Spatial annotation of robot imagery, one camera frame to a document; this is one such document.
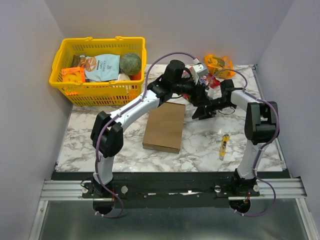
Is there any beige round bun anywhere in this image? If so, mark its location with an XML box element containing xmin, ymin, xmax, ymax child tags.
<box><xmin>117</xmin><ymin>73</ymin><xmax>131</xmax><ymax>81</ymax></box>

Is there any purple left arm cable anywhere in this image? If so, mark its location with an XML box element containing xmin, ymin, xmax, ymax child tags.
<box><xmin>94</xmin><ymin>51</ymin><xmax>198</xmax><ymax>219</ymax></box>

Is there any aluminium rail frame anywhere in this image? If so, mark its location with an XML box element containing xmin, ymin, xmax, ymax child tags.
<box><xmin>27</xmin><ymin>63</ymin><xmax>313</xmax><ymax>240</ymax></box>

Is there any red snack bag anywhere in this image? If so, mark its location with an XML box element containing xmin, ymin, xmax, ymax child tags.
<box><xmin>182</xmin><ymin>70</ymin><xmax>220</xmax><ymax>101</ymax></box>

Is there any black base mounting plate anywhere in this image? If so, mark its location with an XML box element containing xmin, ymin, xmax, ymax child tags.
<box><xmin>41</xmin><ymin>171</ymin><xmax>305</xmax><ymax>214</ymax></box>

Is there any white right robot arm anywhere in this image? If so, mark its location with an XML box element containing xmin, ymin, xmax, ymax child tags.
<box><xmin>189</xmin><ymin>79</ymin><xmax>279</xmax><ymax>196</ymax></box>

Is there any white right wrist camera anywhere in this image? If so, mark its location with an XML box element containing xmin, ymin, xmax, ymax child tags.
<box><xmin>205</xmin><ymin>87</ymin><xmax>215</xmax><ymax>99</ymax></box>

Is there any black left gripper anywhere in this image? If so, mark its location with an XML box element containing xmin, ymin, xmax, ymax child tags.
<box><xmin>171</xmin><ymin>72</ymin><xmax>212</xmax><ymax>107</ymax></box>

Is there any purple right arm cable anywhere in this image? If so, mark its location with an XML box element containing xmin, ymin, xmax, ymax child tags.
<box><xmin>207</xmin><ymin>69</ymin><xmax>279</xmax><ymax>218</ymax></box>

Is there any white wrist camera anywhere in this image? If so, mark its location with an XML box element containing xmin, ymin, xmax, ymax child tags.
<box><xmin>205</xmin><ymin>87</ymin><xmax>215</xmax><ymax>99</ymax></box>
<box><xmin>190</xmin><ymin>58</ymin><xmax>209</xmax><ymax>85</ymax></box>

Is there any light blue chips bag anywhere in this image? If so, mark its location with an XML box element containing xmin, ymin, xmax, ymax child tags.
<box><xmin>77</xmin><ymin>54</ymin><xmax>120</xmax><ymax>83</ymax></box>

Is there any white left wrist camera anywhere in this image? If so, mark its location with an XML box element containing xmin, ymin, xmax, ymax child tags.
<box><xmin>190</xmin><ymin>58</ymin><xmax>209</xmax><ymax>85</ymax></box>

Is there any brown cardboard express box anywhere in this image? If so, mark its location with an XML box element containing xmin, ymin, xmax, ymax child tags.
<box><xmin>142</xmin><ymin>102</ymin><xmax>186</xmax><ymax>154</ymax></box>

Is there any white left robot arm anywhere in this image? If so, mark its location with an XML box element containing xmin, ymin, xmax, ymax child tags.
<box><xmin>90</xmin><ymin>59</ymin><xmax>210</xmax><ymax>198</ymax></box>

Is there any orange yellow snack bag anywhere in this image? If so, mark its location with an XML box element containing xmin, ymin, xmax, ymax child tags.
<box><xmin>204</xmin><ymin>54</ymin><xmax>236</xmax><ymax>79</ymax></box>

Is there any yellow plastic shopping basket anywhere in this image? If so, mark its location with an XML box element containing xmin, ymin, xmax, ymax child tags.
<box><xmin>49</xmin><ymin>36</ymin><xmax>147</xmax><ymax>106</ymax></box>

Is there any green round melon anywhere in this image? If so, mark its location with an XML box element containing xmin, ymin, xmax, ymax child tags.
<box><xmin>119</xmin><ymin>52</ymin><xmax>142</xmax><ymax>76</ymax></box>

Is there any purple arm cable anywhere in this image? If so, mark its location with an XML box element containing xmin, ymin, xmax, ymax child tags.
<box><xmin>207</xmin><ymin>69</ymin><xmax>279</xmax><ymax>218</ymax></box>
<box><xmin>94</xmin><ymin>51</ymin><xmax>198</xmax><ymax>219</ymax></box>

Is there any yellow utility knife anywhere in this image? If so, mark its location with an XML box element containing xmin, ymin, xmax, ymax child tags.
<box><xmin>219</xmin><ymin>134</ymin><xmax>230</xmax><ymax>160</ymax></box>

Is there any orange round fruit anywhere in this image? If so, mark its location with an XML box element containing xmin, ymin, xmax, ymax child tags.
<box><xmin>130</xmin><ymin>72</ymin><xmax>142</xmax><ymax>81</ymax></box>

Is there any orange snack box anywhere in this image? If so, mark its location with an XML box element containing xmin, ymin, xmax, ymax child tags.
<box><xmin>61</xmin><ymin>67</ymin><xmax>86</xmax><ymax>83</ymax></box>

